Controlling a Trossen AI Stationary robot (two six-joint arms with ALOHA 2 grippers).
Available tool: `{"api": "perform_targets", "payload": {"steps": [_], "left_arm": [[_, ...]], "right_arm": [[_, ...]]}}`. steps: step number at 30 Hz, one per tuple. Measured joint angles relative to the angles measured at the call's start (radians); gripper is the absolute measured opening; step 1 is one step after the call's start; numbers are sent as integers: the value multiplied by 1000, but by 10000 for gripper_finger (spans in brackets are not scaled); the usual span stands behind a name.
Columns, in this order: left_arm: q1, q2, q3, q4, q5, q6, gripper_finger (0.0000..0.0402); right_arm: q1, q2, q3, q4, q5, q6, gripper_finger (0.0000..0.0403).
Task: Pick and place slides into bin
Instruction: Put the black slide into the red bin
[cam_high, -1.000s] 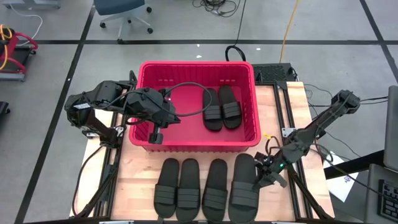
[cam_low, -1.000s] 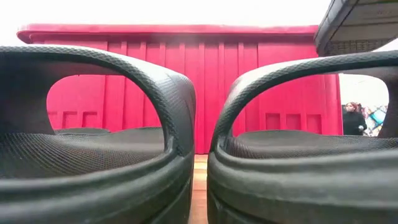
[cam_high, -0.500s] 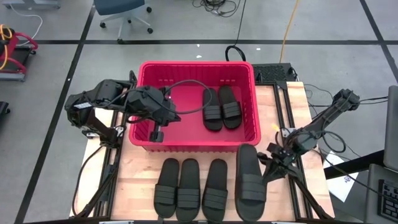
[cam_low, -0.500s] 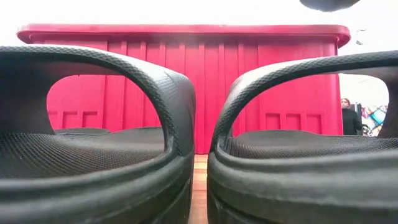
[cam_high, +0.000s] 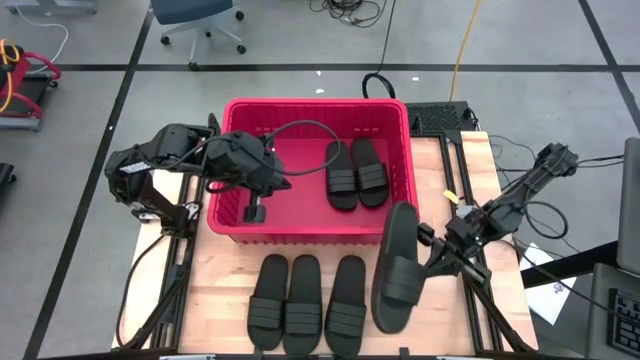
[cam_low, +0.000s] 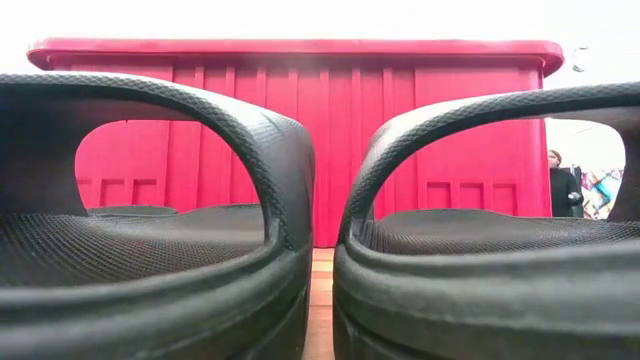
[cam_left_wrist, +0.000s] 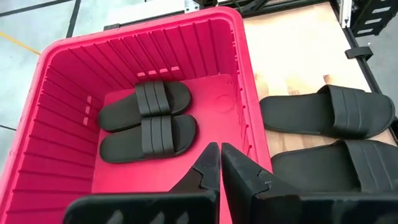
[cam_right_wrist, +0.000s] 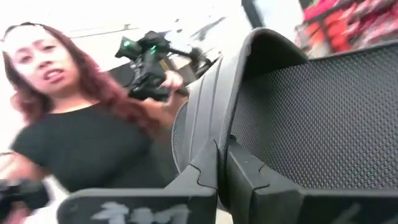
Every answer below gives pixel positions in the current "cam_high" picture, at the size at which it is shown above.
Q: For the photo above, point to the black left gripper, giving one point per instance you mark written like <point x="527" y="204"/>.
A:
<point x="240" y="162"/>

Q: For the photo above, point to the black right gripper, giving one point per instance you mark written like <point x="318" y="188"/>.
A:
<point x="465" y="232"/>

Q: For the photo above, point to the black rubber slide sandal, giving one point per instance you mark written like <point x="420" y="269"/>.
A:
<point x="397" y="250"/>
<point x="269" y="290"/>
<point x="346" y="290"/>
<point x="371" y="175"/>
<point x="341" y="180"/>
<point x="302" y="290"/>

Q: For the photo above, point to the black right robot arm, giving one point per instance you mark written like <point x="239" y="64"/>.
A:
<point x="530" y="180"/>

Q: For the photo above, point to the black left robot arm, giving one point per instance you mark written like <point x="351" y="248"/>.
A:
<point x="165" y="145"/>

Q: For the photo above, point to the red plastic bin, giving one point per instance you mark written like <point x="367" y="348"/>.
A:
<point x="300" y="220"/>

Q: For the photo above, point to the yellow tag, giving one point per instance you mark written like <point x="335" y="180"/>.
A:
<point x="451" y="196"/>

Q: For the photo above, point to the white paper sheet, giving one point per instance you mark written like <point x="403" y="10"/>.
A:
<point x="547" y="305"/>

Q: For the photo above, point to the black perforated box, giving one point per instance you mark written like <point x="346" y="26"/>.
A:
<point x="435" y="117"/>

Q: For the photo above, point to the grey cabinet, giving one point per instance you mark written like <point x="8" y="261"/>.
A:
<point x="597" y="320"/>

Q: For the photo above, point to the grey desk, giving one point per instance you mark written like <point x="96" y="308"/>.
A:
<point x="631" y="200"/>

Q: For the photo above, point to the blue office chair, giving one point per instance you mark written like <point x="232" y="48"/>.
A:
<point x="190" y="10"/>

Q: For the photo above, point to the black rack with white labels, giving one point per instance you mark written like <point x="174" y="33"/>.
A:
<point x="625" y="325"/>

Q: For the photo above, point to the red cart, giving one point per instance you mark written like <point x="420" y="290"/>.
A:
<point x="30" y="90"/>

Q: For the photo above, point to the black caster base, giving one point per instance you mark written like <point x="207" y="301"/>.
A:
<point x="5" y="175"/>

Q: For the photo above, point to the silver aluminium bracket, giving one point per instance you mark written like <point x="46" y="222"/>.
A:
<point x="457" y="357"/>
<point x="462" y="210"/>
<point x="145" y="216"/>
<point x="187" y="357"/>

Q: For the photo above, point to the black frame bracket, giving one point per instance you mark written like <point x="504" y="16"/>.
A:
<point x="404" y="354"/>

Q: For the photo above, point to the grey base plate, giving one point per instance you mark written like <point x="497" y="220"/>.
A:
<point x="50" y="6"/>

